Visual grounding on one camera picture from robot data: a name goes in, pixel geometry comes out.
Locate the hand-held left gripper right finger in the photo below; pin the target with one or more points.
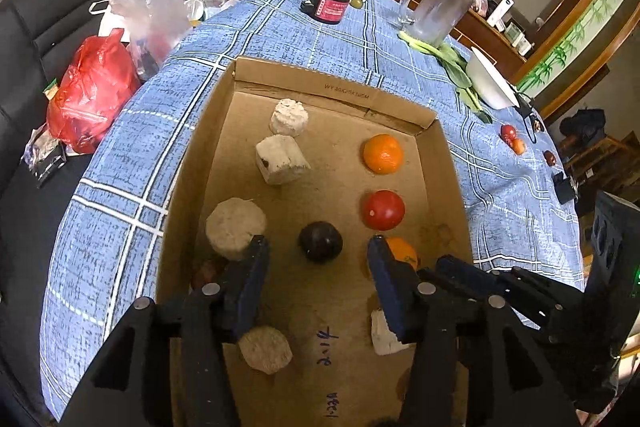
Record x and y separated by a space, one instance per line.
390 287

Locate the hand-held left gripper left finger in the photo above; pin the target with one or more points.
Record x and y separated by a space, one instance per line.
250 287

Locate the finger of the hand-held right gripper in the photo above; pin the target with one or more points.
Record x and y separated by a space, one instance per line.
460 269

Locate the orange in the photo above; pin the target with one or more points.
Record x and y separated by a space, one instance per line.
402 252
383 153

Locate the brown red date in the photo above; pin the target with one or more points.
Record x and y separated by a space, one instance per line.
205 272
550 157

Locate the white foam cylinder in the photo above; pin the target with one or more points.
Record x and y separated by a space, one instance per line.
385 337

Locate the beige lump bottom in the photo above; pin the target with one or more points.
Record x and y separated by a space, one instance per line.
265 349

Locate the round beige stone ball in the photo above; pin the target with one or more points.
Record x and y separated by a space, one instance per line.
235 222

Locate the red tomato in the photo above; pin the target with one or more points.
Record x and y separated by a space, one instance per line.
383 209

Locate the dark purple plum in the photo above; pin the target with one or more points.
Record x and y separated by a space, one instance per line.
320 242

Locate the cardboard box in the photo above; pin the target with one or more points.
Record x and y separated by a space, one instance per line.
325 187

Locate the white foam cube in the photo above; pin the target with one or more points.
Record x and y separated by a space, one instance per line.
281 159

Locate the beige round lump top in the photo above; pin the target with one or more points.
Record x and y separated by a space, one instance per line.
289 117

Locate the small black box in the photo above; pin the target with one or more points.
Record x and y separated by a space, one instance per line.
565 189

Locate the small orange fruit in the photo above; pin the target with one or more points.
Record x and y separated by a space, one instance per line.
519 145

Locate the small red fruit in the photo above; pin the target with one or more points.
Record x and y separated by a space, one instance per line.
507 132

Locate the black bag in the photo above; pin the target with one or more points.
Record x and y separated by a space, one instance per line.
582 122

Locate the small dark item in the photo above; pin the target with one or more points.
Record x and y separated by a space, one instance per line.
537 124

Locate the blue plaid tablecloth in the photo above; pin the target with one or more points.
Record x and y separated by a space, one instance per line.
125 157

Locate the white bowl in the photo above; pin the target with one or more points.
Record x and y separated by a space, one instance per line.
492 79

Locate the green leafy vegetable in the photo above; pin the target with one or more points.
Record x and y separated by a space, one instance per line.
450 62

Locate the clear plastic packet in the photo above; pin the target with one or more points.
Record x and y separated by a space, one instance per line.
45 154

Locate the red plastic bag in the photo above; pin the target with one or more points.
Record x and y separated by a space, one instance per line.
92 97

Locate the glass pitcher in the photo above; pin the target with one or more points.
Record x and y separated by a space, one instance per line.
435 9

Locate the white carton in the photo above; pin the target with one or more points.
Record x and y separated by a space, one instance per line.
500 9

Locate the small green fruit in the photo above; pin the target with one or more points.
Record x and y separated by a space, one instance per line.
358 2

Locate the white plastic bag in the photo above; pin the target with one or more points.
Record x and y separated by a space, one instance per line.
107 14

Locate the black sofa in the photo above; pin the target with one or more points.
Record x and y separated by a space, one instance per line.
40 32

